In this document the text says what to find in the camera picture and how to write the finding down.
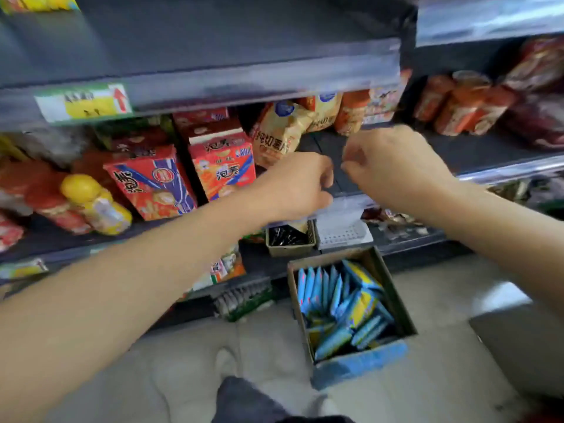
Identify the beige woven basket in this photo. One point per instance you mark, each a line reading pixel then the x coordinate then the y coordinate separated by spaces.
pixel 291 251

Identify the person's right hand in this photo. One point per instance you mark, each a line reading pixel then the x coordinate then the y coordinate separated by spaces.
pixel 396 167

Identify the white perforated plastic tray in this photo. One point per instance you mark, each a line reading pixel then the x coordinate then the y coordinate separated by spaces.
pixel 343 235

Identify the bundle of dark sachets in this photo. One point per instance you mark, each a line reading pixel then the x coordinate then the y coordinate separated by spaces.
pixel 286 236

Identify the red white snack can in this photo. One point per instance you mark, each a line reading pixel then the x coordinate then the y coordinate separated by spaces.
pixel 9 233

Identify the blue plastic pack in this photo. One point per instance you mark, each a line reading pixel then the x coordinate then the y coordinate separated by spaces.
pixel 357 365

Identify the clear plastic snack bag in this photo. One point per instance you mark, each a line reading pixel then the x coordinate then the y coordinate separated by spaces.
pixel 48 145

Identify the brown cardboard box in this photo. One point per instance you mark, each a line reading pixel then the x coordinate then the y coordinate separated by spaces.
pixel 330 258

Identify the person's left leg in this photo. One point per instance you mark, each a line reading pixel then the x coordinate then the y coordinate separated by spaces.
pixel 246 400

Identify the person's left forearm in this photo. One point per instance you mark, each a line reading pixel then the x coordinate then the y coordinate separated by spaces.
pixel 110 303

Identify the brown gift snack bag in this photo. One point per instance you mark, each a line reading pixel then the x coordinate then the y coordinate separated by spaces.
pixel 528 193
pixel 387 215

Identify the dark red snack bag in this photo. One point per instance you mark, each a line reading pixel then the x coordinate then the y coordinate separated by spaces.
pixel 537 110

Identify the orange lidded snack jar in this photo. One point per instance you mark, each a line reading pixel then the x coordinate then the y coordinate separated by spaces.
pixel 350 112

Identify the person's left white shoe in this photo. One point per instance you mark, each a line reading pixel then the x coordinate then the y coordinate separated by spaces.
pixel 225 363

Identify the person's dark shirt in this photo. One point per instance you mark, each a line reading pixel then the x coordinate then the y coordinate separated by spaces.
pixel 317 419

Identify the yellow potato chip bag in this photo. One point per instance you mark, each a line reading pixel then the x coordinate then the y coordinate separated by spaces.
pixel 280 132

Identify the red blue snack box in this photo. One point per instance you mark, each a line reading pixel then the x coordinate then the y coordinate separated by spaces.
pixel 150 185
pixel 222 167

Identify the person's left hand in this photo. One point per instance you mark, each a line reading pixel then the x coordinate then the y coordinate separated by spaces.
pixel 295 187

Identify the yellow snack bag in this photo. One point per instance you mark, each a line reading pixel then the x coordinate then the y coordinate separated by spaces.
pixel 6 147

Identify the person's right white shoe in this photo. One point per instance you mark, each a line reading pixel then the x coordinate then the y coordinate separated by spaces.
pixel 328 405

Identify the person's white shoe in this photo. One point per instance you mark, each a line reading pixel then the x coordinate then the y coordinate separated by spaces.
pixel 225 363
pixel 328 405

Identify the green white wafer pack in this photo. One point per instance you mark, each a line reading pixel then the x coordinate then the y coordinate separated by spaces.
pixel 242 301

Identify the person's right forearm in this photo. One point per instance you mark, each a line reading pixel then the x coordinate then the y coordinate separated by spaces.
pixel 506 237

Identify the white rice cracker multipack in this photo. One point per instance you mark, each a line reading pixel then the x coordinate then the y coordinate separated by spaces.
pixel 224 268

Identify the dark grey shelf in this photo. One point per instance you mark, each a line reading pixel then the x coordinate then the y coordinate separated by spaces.
pixel 198 35

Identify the yellow plastic bottle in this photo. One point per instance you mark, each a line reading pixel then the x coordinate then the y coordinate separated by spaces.
pixel 94 202

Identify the green yellow price tag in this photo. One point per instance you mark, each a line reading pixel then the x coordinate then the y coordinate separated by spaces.
pixel 83 103
pixel 22 269

